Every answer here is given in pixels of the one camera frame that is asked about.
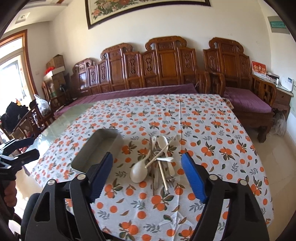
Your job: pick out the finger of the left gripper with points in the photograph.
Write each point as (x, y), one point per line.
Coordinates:
(9, 147)
(15, 163)

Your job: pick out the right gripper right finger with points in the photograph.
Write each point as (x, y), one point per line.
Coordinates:
(245, 220)

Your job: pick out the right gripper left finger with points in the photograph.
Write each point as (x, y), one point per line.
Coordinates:
(63, 211)

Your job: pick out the metal fork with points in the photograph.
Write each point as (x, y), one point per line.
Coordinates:
(170, 180)

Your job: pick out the small white plastic spoon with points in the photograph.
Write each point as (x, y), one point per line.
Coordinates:
(166, 159)

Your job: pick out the large white rice spoon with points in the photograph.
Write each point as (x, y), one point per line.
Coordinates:
(138, 172)

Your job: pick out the metal spoon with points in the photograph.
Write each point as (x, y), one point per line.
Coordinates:
(155, 174)

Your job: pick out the left hand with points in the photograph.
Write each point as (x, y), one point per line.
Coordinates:
(10, 194)

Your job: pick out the dark wooden dining chair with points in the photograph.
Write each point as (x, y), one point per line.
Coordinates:
(20, 121)

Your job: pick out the white plastic bag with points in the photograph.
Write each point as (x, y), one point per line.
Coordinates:
(43, 106)

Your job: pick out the grey rectangular utensil tray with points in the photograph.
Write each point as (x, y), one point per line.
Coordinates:
(102, 141)

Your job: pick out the orange print tablecloth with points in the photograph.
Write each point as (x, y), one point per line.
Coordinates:
(147, 195)

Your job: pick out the cardboard boxes stack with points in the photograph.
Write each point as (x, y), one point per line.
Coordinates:
(54, 75)

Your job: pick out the purple armchair cushion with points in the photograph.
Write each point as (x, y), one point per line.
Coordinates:
(245, 101)

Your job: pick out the carved wooden armchair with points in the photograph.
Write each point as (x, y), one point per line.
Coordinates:
(228, 66)

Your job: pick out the wooden side table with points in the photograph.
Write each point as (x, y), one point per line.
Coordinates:
(282, 102)

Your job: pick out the white telephone device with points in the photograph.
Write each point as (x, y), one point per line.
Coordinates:
(287, 83)

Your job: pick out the red calendar card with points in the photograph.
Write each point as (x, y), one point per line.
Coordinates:
(258, 69)

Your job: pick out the framed floral painting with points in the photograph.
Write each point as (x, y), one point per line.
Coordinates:
(99, 11)

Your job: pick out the carved wooden sofa bench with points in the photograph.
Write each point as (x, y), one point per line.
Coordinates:
(166, 61)

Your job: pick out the green wall sign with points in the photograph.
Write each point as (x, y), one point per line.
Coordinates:
(277, 25)

